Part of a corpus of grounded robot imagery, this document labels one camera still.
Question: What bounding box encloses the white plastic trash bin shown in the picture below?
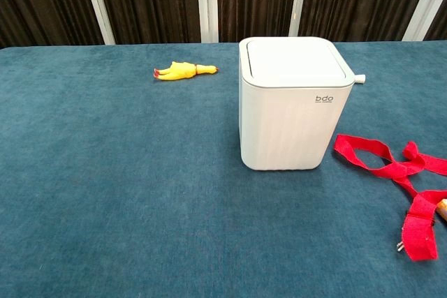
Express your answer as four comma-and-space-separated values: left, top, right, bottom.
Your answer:
238, 36, 367, 172

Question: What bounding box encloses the yellow rubber chicken toy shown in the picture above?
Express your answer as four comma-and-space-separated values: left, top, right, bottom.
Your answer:
152, 61, 220, 82

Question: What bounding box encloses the blue table cloth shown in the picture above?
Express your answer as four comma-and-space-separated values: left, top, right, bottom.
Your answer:
0, 40, 447, 298

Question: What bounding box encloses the dark brown curtain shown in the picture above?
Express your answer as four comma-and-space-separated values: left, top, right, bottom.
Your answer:
0, 0, 447, 49

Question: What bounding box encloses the red fabric strap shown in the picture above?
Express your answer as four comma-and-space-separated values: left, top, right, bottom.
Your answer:
333, 133, 447, 262

